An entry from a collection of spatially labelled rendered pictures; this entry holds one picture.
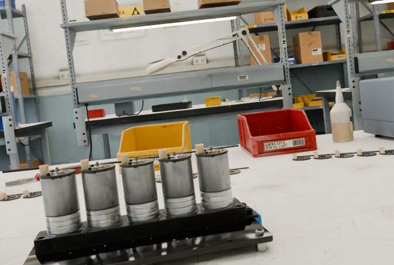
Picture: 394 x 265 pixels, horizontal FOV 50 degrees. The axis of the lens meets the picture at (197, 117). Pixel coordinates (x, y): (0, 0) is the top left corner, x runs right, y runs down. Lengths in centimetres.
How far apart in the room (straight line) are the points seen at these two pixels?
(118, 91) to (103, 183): 235
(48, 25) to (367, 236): 483
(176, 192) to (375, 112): 48
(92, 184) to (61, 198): 2
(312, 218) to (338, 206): 4
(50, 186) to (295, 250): 17
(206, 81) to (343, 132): 195
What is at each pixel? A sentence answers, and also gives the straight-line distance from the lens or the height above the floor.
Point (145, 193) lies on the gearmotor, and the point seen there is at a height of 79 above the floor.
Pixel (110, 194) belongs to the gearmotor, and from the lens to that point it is 31.
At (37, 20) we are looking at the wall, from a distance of 507.
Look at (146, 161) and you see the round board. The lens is 31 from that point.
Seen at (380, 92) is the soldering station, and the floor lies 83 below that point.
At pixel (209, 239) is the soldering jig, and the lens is 29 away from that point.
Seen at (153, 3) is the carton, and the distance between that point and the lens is 273.
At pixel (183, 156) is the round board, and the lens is 31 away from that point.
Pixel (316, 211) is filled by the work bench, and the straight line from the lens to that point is 37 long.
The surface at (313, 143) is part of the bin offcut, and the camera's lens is 66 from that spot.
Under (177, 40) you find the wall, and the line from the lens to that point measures 477.
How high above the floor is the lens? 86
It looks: 4 degrees down
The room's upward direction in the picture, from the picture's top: 6 degrees counter-clockwise
